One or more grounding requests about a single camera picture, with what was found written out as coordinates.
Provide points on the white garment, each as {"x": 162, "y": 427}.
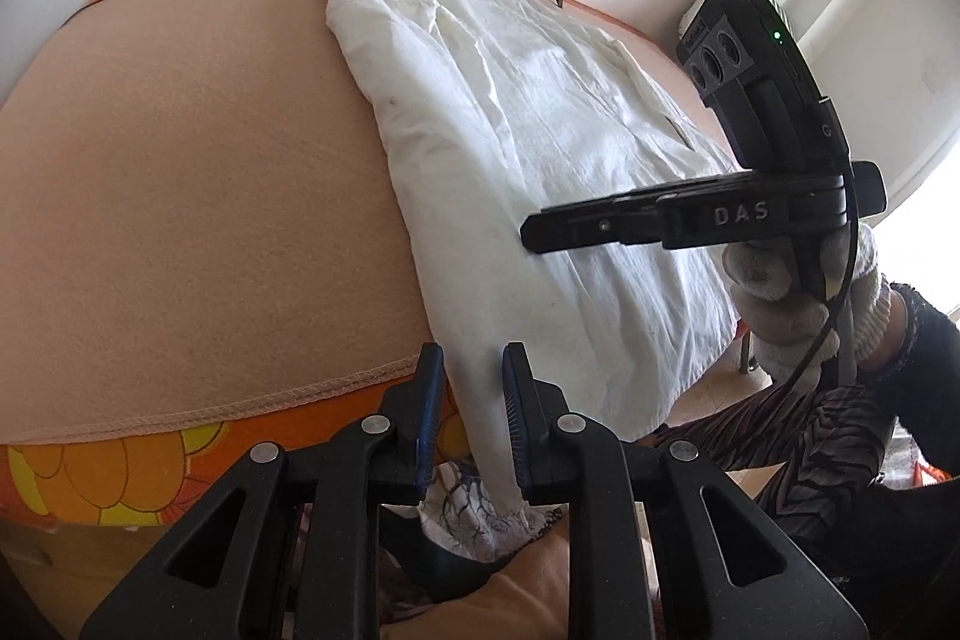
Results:
{"x": 525, "y": 145}

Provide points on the white cloth with dark print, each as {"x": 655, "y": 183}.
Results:
{"x": 472, "y": 520}

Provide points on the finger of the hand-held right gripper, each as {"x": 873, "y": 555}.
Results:
{"x": 592, "y": 225}

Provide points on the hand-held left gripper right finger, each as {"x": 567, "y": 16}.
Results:
{"x": 514, "y": 407}

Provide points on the person's right hand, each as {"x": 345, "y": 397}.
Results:
{"x": 787, "y": 325}

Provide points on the beige blanket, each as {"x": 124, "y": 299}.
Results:
{"x": 202, "y": 197}

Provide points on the person's right forearm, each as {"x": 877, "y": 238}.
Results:
{"x": 922, "y": 355}

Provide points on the person's legs in striped pants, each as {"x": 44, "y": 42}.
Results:
{"x": 817, "y": 452}

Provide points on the light wooden bed frame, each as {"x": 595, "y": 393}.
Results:
{"x": 60, "y": 572}

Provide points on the orange floral bed sheet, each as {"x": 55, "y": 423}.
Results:
{"x": 97, "y": 475}

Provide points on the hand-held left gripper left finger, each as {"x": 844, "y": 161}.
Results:
{"x": 431, "y": 401}

